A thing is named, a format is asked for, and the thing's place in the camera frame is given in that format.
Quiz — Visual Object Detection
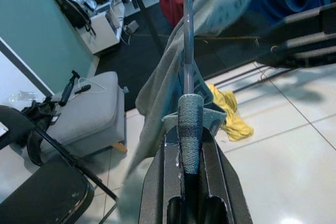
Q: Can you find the grey blue towel garment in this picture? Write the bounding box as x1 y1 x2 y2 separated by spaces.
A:
119 0 254 224

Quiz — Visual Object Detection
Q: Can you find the black folding chair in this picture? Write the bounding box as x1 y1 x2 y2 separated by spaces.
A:
0 104 119 224

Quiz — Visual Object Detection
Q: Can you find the black metal clothes rack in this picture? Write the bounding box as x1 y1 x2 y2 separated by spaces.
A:
125 0 295 91

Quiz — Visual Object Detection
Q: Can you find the black floor mat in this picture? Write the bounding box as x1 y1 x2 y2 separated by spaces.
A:
94 3 263 112

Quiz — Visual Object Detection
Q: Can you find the small black remote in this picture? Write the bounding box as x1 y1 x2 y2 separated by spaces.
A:
75 84 91 94

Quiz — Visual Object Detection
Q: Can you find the white cabinet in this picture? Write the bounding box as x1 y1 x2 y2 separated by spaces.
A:
90 0 124 54

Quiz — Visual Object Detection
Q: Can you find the small grey power adapter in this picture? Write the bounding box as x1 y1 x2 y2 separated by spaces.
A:
125 20 139 35

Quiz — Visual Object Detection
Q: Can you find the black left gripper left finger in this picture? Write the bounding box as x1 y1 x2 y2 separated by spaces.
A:
138 129 186 224

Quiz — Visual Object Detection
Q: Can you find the red cloth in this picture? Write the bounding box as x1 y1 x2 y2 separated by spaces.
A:
160 0 213 28

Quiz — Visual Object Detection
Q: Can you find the black selfie stick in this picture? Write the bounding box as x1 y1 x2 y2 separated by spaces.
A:
59 70 81 106

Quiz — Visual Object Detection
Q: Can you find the grey upholstered ottoman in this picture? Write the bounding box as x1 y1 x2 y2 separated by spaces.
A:
47 71 127 154

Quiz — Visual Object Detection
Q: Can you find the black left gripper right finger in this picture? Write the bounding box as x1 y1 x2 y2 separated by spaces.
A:
201 129 254 224

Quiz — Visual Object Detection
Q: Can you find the white wire hanger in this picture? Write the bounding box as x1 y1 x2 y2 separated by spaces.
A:
77 77 108 95

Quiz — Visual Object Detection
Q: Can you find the black cloth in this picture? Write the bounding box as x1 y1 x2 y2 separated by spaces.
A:
22 98 61 167

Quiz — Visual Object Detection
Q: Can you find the yellow cloth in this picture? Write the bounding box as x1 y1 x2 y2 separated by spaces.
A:
207 83 254 141

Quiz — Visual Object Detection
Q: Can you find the black bag with straps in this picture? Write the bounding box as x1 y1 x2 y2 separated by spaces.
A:
43 0 97 36

